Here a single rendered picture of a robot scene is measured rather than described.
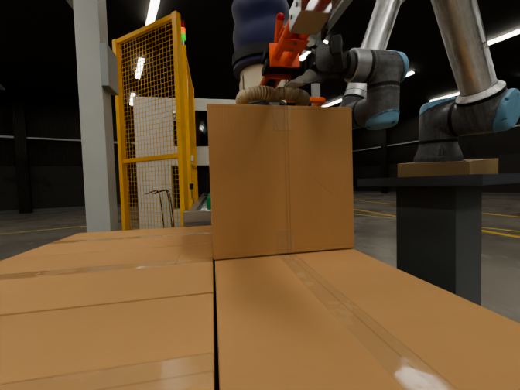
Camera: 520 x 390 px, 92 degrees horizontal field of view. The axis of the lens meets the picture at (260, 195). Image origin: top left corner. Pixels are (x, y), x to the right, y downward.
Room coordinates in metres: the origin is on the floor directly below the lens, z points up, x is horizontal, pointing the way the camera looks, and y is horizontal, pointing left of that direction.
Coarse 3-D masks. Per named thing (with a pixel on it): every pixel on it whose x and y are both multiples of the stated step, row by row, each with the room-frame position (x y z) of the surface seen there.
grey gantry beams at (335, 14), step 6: (66, 0) 3.25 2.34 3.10; (72, 0) 3.25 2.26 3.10; (342, 0) 3.43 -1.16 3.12; (348, 0) 3.40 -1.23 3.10; (72, 6) 3.36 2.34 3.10; (342, 6) 3.51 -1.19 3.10; (336, 12) 3.63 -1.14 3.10; (342, 12) 3.64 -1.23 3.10; (330, 18) 3.76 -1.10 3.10; (336, 18) 3.75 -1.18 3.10; (330, 24) 3.89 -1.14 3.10
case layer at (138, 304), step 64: (64, 256) 0.73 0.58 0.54; (128, 256) 0.71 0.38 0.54; (192, 256) 0.69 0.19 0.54; (256, 256) 0.68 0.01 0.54; (320, 256) 0.65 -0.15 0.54; (0, 320) 0.37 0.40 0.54; (64, 320) 0.37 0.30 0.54; (128, 320) 0.36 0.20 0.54; (192, 320) 0.36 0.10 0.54; (256, 320) 0.35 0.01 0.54; (320, 320) 0.35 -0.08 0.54; (384, 320) 0.34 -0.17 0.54; (448, 320) 0.34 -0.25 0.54; (512, 320) 0.33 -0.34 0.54; (0, 384) 0.25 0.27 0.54; (64, 384) 0.24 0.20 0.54; (128, 384) 0.24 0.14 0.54; (192, 384) 0.24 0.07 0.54; (256, 384) 0.24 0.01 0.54; (320, 384) 0.24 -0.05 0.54; (384, 384) 0.23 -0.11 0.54; (448, 384) 0.23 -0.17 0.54; (512, 384) 0.23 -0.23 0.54
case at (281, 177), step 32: (224, 128) 0.65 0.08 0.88; (256, 128) 0.67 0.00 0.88; (288, 128) 0.68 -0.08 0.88; (320, 128) 0.70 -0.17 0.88; (224, 160) 0.65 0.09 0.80; (256, 160) 0.66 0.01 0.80; (288, 160) 0.68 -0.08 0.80; (320, 160) 0.70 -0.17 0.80; (352, 160) 0.72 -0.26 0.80; (224, 192) 0.65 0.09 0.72; (256, 192) 0.66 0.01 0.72; (288, 192) 0.68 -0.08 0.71; (320, 192) 0.70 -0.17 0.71; (352, 192) 0.72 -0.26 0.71; (224, 224) 0.65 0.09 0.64; (256, 224) 0.66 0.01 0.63; (288, 224) 0.68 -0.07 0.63; (320, 224) 0.70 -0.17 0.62; (352, 224) 0.72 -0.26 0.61; (224, 256) 0.65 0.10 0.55
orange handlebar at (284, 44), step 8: (304, 0) 0.47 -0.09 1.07; (328, 0) 0.47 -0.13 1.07; (288, 24) 0.55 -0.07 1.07; (280, 32) 0.60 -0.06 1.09; (288, 32) 0.57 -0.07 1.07; (280, 40) 0.61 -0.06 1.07; (288, 40) 0.59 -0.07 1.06; (296, 40) 0.59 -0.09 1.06; (304, 40) 0.59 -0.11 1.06; (280, 48) 0.62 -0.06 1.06; (288, 48) 0.62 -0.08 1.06; (296, 48) 0.62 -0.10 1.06; (304, 48) 0.62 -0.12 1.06; (280, 56) 0.67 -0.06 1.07; (264, 80) 0.82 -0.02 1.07; (280, 80) 0.82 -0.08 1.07; (320, 104) 1.08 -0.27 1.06
